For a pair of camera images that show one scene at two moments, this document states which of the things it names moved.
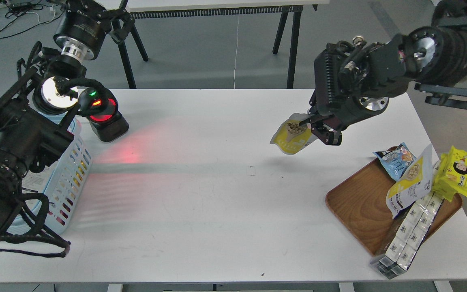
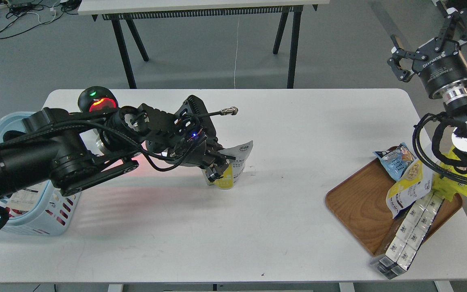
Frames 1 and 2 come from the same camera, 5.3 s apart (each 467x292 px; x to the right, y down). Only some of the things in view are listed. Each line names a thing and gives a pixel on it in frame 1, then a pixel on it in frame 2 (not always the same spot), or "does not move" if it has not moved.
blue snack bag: x=397 y=159 does not move
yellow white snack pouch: x=291 y=137 to x=240 y=152
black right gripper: x=348 y=79 to x=438 y=62
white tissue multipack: x=410 y=235 does not move
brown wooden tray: x=359 y=203 does not move
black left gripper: x=82 y=26 to x=187 y=138
